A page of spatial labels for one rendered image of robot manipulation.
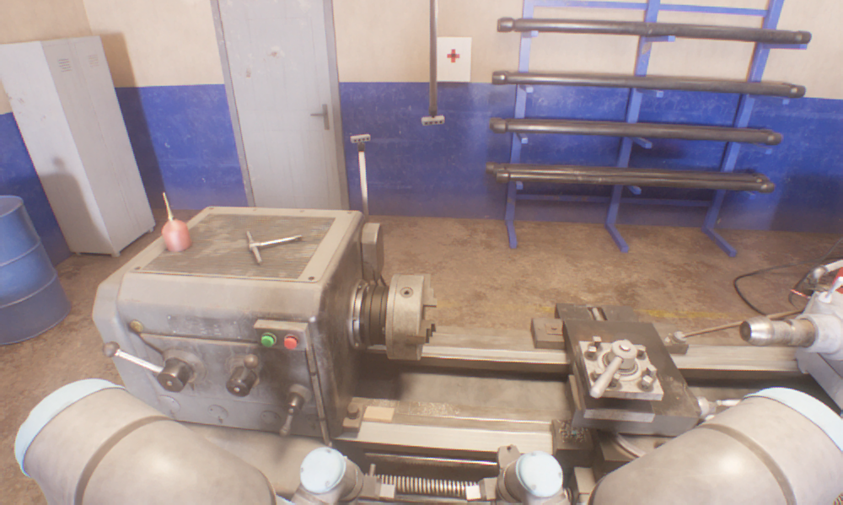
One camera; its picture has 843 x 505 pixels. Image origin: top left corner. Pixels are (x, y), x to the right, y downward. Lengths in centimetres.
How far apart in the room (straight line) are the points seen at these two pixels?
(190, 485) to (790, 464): 53
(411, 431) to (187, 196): 437
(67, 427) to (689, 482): 58
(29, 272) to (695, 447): 370
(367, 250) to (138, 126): 423
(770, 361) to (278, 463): 166
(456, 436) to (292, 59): 361
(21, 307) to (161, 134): 225
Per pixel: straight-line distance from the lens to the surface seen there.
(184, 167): 516
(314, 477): 100
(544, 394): 162
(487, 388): 159
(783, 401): 56
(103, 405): 54
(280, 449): 135
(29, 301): 381
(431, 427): 131
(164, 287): 120
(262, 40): 435
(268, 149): 455
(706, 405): 133
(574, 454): 132
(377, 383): 162
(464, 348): 154
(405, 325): 117
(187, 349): 123
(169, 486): 46
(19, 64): 442
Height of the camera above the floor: 189
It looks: 29 degrees down
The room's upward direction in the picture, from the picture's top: straight up
